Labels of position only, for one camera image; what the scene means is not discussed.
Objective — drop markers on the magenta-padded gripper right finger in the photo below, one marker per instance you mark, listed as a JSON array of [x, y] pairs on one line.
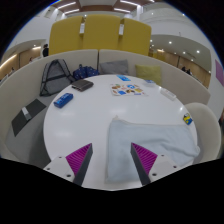
[[160, 166]]

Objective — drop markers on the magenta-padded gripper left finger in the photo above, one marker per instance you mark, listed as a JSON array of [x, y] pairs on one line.
[[63, 168]]

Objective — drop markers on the light blue towel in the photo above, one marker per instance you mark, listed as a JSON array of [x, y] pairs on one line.
[[160, 140]]

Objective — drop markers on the yellow and blue toy figure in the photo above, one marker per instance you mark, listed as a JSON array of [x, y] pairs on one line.
[[187, 119]]

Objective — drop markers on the white round armchair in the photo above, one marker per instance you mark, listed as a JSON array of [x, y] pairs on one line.
[[208, 126]]

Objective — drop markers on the black laptop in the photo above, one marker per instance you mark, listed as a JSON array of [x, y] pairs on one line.
[[28, 115]]

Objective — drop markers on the small blue box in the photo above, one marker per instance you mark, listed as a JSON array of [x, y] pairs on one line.
[[63, 100]]

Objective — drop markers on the flat white box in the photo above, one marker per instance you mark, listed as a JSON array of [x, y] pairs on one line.
[[168, 94]]

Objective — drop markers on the colourful sticker sheet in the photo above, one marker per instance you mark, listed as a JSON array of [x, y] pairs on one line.
[[128, 90]]

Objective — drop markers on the small blue-white packet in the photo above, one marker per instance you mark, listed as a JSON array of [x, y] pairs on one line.
[[149, 82]]

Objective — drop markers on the dark brown wallet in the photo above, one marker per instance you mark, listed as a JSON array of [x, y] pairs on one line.
[[82, 85]]

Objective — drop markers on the grey mesh backpack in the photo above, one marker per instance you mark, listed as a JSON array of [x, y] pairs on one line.
[[55, 78]]

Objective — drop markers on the curved beige sofa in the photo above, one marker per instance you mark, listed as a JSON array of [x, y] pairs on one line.
[[20, 86]]

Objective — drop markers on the yellow-green cushion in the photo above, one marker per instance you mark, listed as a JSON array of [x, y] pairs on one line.
[[149, 74]]

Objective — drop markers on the blue card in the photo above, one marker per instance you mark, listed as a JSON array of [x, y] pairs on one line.
[[123, 78]]

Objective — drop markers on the navy blue patterned bag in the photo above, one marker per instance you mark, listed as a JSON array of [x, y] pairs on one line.
[[85, 72]]

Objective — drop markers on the grey cushion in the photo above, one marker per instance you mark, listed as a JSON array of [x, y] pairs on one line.
[[114, 67]]

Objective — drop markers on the person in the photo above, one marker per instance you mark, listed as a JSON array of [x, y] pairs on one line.
[[45, 50]]

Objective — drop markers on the yellow partition panel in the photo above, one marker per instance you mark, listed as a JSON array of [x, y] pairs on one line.
[[136, 36], [101, 31], [65, 36]]

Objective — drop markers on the ceiling light strips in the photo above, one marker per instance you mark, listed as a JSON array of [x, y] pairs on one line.
[[66, 5]]

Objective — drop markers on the purple wall panel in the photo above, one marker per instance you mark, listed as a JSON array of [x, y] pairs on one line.
[[220, 73]]

